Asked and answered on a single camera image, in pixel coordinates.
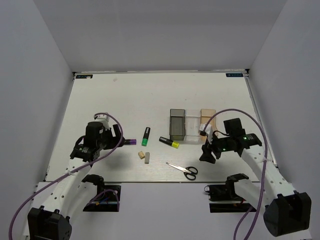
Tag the green highlighter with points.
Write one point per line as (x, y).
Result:
(145, 137)

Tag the clear plastic container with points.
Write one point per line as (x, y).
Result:
(192, 126)

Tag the purple highlighter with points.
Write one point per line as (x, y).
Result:
(130, 142)

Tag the orange plastic container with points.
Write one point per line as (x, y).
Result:
(205, 115)

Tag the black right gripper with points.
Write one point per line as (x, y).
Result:
(207, 155)

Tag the black handled scissors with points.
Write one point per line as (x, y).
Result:
(190, 172)

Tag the blue corner label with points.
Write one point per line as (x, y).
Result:
(84, 76)
(234, 75)

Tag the left blue corner label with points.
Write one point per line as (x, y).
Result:
(84, 76)

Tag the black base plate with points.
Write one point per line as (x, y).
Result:
(221, 202)
(107, 200)

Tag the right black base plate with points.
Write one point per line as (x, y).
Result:
(221, 202)

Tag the grey eraser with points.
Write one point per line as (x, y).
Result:
(147, 158)

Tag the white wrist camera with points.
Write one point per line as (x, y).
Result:
(206, 131)
(102, 117)

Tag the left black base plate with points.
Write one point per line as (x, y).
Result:
(107, 200)

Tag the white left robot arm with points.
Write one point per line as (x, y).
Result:
(72, 191)

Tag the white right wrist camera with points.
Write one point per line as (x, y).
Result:
(206, 131)

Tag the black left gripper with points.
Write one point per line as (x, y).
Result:
(117, 130)

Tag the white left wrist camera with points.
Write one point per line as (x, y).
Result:
(102, 117)

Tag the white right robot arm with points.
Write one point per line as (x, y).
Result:
(286, 211)

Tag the right blue corner label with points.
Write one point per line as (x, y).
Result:
(234, 75)

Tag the yellow highlighter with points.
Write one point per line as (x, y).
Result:
(169, 142)

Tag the dark grey plastic container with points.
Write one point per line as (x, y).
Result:
(177, 129)

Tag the tan eraser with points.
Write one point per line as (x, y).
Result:
(141, 155)

